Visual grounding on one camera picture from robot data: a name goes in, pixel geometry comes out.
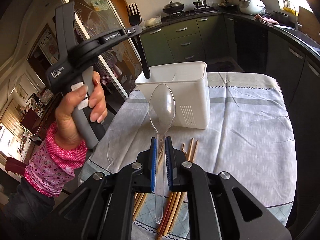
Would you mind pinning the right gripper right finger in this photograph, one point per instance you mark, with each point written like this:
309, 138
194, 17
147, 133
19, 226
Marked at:
204, 190

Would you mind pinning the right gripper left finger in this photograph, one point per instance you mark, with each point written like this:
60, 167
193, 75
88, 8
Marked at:
120, 190

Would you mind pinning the clear plastic spoon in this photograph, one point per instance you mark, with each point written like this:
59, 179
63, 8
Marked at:
162, 114

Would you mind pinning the black plastic fork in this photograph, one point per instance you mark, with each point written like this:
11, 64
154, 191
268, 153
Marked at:
136, 19

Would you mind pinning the kitchen sink faucet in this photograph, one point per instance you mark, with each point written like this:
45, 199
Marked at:
289, 7

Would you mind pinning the person's left hand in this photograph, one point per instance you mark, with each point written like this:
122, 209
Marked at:
67, 135

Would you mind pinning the checkered apron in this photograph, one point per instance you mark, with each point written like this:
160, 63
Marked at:
111, 61

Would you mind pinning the glass sliding door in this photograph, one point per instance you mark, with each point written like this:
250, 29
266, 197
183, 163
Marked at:
96, 16

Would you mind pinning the grey green patterned tablecloth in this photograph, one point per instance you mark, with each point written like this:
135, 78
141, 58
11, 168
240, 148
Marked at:
249, 135

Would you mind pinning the white plastic bag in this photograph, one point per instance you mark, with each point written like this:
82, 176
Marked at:
153, 21

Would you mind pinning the white plastic utensil basket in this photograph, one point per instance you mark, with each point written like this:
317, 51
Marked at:
189, 85

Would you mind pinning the red chair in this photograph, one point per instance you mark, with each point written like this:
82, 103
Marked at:
15, 166

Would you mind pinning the black wok with lid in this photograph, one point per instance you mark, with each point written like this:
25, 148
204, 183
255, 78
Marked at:
173, 7

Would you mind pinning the small black pot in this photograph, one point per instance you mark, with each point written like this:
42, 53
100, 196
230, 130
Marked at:
199, 4

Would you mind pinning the pink cloth on counter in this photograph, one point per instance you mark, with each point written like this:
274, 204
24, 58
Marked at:
264, 20

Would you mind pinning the white rice cooker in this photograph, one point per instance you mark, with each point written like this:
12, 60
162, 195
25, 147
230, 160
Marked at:
252, 7

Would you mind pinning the wooden cutting board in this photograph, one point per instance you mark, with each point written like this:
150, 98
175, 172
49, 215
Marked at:
309, 23

